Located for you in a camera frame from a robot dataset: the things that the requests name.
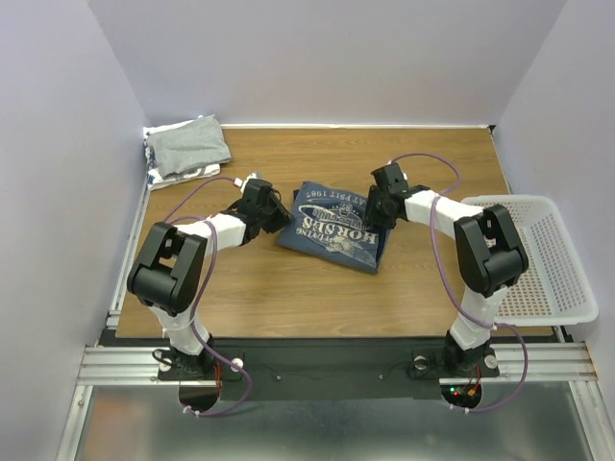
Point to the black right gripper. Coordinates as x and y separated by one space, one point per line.
373 211

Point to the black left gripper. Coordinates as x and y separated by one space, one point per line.
283 217

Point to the blue tank top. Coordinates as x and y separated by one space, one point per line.
328 224

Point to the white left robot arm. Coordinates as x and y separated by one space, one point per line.
166 273

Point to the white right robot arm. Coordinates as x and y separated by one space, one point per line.
489 252

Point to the grey folded tank top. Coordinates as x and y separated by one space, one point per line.
198 143

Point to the white plastic basket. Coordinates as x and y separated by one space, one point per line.
554 291

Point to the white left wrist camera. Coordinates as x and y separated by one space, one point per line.
240 183

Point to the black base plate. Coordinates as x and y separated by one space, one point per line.
229 385

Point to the aluminium frame rail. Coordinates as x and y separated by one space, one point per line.
372 359

